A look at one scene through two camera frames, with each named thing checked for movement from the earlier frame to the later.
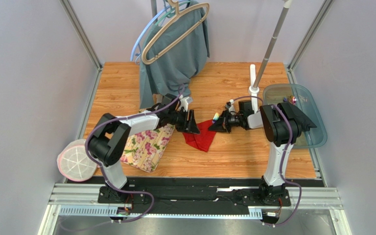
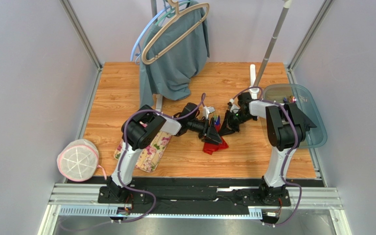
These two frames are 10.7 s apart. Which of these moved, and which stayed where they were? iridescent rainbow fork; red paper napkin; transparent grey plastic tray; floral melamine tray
Moved: red paper napkin
Stayed: floral melamine tray; transparent grey plastic tray; iridescent rainbow fork
